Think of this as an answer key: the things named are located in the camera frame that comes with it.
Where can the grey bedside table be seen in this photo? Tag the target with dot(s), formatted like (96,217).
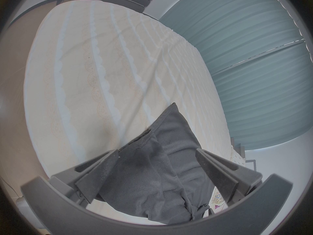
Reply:
(237,142)

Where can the bed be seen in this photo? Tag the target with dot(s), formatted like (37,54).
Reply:
(97,70)

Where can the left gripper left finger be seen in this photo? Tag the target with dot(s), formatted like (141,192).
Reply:
(95,177)

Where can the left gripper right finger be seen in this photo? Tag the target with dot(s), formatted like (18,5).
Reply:
(225,177)

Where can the black T-shirt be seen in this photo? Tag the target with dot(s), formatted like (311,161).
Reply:
(151,180)

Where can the white printed pillow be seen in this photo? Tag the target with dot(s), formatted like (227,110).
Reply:
(238,158)

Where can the white printed pyjama garment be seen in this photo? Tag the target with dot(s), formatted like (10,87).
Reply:
(218,198)

